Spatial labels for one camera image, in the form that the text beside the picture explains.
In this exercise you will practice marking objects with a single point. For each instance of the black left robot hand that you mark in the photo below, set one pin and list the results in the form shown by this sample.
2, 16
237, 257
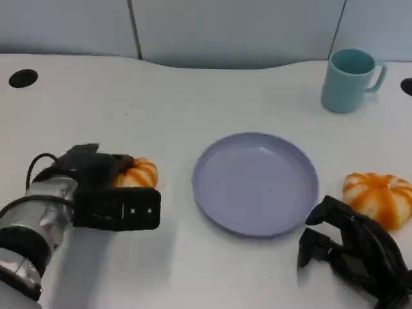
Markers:
119, 206

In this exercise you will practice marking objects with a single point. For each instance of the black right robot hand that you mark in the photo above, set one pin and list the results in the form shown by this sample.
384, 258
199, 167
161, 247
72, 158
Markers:
357, 254

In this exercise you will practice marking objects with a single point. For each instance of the orange white toy bread roll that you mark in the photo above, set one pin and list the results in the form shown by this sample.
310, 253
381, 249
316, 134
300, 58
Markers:
376, 196
141, 175

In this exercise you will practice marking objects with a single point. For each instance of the lilac plate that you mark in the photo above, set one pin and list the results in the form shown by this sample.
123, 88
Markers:
254, 183

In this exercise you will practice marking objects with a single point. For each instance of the black table grommet hole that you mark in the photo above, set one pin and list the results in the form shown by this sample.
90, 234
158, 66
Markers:
22, 78
407, 87

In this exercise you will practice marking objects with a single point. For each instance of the pale green mug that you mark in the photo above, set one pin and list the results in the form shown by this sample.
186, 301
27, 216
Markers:
346, 87

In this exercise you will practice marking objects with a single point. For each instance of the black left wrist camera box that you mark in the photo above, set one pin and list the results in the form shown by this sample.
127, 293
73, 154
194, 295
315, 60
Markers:
78, 157

